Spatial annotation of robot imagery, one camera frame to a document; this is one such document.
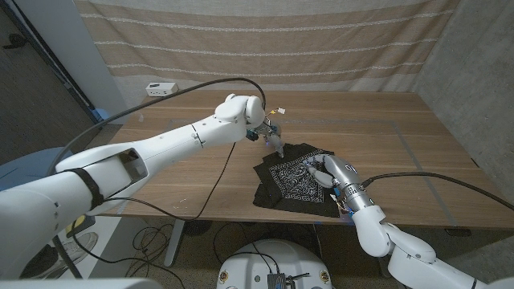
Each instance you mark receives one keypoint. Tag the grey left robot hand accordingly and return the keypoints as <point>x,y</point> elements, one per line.
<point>271,134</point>

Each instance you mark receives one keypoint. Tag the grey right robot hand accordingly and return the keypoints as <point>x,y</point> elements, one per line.
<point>341,172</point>

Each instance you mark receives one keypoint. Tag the black paisley bandana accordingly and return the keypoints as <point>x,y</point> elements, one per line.
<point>293,184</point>

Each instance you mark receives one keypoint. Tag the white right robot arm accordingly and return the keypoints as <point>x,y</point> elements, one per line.
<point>373,237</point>

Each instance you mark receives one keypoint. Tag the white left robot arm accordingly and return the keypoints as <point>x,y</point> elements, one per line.
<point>168,140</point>

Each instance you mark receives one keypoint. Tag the beige striped backdrop cloth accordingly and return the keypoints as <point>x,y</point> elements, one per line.
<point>265,44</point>

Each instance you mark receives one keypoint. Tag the dark round floor object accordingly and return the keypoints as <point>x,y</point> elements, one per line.
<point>197,227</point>

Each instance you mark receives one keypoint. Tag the small white box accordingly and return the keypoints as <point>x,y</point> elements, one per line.
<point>161,89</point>

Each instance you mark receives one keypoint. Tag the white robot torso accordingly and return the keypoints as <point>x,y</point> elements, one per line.
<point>257,261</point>

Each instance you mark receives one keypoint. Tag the small grey torso module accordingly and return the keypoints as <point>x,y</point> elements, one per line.
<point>281,281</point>

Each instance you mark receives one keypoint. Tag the white table leg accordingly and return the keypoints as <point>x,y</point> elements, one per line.
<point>173,245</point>

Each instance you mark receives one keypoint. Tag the white sneaker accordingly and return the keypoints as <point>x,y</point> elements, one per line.
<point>82,245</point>

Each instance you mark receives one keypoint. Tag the dark grey door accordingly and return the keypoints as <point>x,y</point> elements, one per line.
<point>32,92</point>

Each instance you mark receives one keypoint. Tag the blue bin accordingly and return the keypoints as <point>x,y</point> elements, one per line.
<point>28,168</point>

